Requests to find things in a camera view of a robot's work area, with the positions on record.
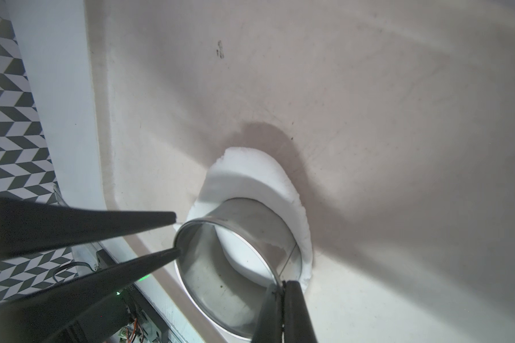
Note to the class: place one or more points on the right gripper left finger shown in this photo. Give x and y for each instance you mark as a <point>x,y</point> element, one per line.
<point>269,326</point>

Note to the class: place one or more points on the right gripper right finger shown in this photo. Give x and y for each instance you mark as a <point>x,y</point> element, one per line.
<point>298,327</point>

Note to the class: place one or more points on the white dough ball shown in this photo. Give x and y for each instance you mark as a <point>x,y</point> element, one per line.
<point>253,174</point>

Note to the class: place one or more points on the beige plastic tray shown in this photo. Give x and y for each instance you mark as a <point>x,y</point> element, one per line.
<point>394,120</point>

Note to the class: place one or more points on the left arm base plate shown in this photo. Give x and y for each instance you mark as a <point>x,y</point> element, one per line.
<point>134,318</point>

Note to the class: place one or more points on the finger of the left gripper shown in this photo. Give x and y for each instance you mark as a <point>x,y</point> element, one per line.
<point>41,316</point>
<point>29,227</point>

